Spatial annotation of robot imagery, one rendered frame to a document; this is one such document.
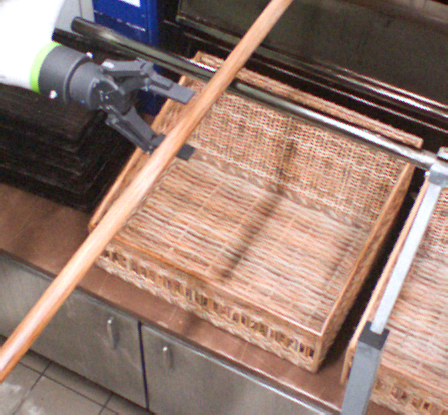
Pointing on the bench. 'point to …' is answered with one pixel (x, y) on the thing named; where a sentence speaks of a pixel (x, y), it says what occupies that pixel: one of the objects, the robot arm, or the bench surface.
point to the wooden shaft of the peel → (18, 342)
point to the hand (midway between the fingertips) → (185, 125)
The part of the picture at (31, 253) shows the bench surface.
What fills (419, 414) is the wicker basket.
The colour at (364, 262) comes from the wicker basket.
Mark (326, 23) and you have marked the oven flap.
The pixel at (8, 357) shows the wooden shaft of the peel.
